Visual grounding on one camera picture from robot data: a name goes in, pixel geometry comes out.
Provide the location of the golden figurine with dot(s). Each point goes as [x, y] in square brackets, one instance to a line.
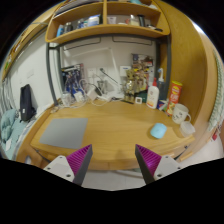
[136, 82]

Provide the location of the white mug with print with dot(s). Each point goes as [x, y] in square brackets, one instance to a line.
[180, 113]

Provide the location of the grey mouse pad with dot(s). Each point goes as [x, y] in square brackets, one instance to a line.
[65, 133]

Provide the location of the wooden desk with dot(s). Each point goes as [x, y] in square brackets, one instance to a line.
[113, 130]

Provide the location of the robot model figure box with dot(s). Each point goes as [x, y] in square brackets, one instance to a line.
[72, 76]

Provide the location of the clear glass jar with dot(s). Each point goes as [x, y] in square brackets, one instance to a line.
[66, 98]

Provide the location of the wooden wall shelf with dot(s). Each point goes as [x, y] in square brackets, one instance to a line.
[106, 17]

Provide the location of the teal bed pillow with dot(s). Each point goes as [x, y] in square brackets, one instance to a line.
[6, 124]

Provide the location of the blue spray bottle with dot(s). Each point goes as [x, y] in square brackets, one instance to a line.
[161, 84]

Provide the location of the light blue computer mouse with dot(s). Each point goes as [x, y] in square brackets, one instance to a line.
[158, 130]

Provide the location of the white power adapter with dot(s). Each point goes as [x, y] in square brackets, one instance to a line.
[92, 94]

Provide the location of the white bottle red cap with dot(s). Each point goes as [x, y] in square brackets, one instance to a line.
[153, 95]

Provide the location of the clear plastic cup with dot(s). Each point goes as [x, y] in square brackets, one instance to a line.
[186, 128]

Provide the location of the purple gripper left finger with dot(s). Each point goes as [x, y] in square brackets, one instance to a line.
[73, 167]

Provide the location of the small white cube clock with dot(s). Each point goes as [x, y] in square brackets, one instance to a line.
[138, 100]

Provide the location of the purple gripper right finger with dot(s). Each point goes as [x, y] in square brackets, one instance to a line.
[154, 166]

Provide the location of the red yellow chips can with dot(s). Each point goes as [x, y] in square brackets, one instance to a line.
[175, 93]

